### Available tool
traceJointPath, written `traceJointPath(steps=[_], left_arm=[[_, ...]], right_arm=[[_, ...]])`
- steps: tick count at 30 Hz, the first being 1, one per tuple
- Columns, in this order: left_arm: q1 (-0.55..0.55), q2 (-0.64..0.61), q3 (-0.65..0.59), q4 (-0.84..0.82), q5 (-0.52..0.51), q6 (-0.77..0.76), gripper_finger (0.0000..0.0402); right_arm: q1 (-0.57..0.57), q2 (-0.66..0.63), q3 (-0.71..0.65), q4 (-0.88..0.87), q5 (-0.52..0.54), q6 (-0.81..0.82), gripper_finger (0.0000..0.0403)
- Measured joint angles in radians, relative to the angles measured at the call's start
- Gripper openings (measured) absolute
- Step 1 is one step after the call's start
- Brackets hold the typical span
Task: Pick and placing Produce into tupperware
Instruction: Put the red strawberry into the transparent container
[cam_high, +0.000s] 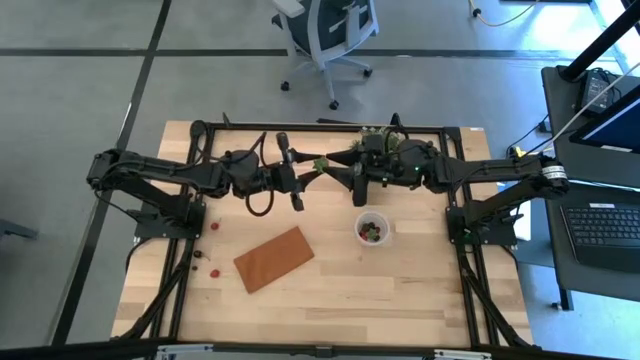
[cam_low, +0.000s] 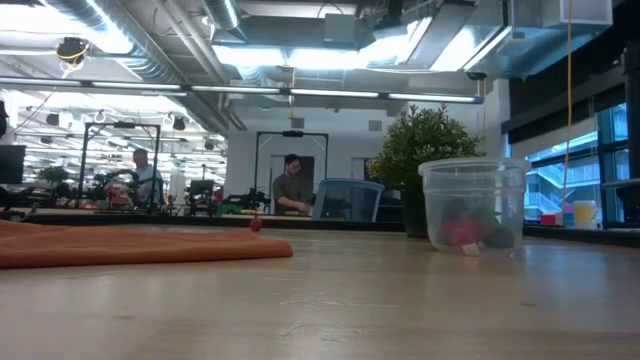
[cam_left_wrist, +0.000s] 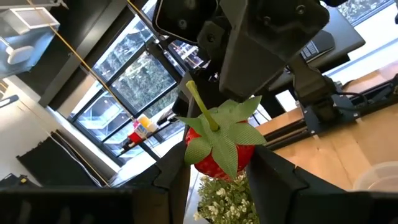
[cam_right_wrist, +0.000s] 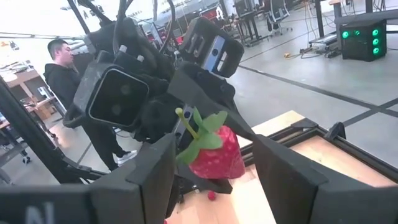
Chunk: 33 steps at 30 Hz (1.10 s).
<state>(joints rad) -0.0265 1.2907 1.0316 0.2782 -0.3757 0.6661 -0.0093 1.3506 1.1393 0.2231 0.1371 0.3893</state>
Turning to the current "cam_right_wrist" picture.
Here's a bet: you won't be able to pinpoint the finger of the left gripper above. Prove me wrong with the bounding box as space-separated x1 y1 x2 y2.
174 164 234 195
169 61 259 141

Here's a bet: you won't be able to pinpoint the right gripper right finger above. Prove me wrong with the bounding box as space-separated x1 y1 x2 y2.
252 134 398 224

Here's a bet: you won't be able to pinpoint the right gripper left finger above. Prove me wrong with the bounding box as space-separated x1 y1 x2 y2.
0 133 177 224

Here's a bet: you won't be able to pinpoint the red strawberry green leaves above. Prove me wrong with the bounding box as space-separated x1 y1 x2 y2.
175 107 246 180

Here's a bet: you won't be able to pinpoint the grey office chair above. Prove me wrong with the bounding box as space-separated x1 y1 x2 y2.
266 0 292 35

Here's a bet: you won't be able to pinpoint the person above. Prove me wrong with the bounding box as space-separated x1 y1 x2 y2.
43 39 138 172

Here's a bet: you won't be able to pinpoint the black computer green lights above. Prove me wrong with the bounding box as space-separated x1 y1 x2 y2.
338 19 388 62

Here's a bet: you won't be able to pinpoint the wooden top desk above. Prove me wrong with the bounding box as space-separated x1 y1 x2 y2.
0 62 68 128

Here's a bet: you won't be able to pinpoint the grey top desk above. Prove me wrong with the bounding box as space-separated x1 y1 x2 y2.
313 0 398 38

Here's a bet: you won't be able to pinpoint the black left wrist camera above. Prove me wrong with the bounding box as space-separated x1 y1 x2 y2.
63 51 150 132

